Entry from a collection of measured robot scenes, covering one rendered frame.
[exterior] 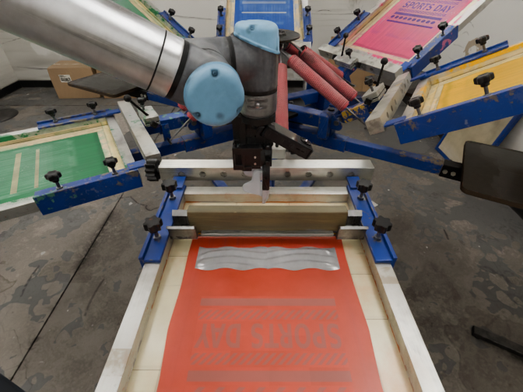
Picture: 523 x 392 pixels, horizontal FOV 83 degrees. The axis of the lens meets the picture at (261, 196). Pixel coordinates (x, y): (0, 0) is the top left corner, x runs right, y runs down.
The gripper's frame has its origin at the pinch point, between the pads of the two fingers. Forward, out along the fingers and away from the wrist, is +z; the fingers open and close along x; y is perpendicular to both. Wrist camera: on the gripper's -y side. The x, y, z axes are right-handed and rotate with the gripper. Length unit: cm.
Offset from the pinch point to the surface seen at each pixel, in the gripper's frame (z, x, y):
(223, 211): 6.0, 0.1, 10.6
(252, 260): 15.6, 7.9, 3.3
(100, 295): 112, -45, 96
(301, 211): 5.8, 0.1, -8.9
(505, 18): -8, -226, -201
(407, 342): 12.7, 29.5, -26.3
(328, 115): 7, -63, -27
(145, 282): 13.0, 16.3, 27.0
